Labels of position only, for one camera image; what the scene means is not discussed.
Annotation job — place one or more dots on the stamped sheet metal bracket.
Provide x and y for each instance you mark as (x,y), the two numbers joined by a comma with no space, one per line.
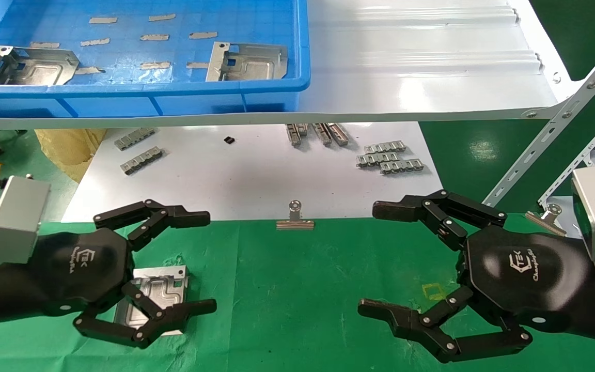
(34,67)
(256,64)
(168,284)

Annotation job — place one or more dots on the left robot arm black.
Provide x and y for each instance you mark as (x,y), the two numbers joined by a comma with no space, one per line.
(3,294)

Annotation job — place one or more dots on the thin perforated white shelf strut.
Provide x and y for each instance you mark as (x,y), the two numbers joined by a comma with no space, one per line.
(581,155)

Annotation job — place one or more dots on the tiny black plastic piece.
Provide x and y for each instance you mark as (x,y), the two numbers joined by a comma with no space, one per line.
(229,140)

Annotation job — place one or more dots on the blue plastic bin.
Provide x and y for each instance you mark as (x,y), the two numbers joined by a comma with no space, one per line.
(122,106)

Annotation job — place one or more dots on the white metal shelf board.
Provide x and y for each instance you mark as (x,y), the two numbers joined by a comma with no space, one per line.
(406,62)

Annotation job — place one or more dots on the grey tape strip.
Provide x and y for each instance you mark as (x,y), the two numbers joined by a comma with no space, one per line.
(197,65)
(103,20)
(203,35)
(154,65)
(95,42)
(154,37)
(89,70)
(161,17)
(44,45)

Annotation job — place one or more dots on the yellow plastic bag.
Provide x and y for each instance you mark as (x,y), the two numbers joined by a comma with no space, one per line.
(65,150)

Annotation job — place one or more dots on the silver binder clip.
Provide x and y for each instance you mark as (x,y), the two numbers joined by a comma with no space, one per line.
(295,223)
(548,217)

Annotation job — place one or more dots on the left wrist camera silver box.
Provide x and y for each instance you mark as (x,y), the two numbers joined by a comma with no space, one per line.
(18,217)

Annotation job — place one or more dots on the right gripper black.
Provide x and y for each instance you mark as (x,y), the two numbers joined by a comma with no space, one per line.
(525,274)

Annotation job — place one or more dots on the small grey metal rail part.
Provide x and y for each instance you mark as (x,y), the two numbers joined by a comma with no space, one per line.
(377,159)
(135,138)
(338,134)
(293,135)
(402,166)
(322,133)
(385,147)
(141,160)
(303,129)

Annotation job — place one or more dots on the wide perforated white shelf post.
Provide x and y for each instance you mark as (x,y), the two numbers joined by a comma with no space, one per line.
(561,116)

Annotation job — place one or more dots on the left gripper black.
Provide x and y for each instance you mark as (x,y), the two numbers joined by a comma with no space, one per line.
(80,268)

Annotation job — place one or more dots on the green table cloth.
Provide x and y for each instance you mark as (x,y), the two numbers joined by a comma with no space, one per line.
(302,299)

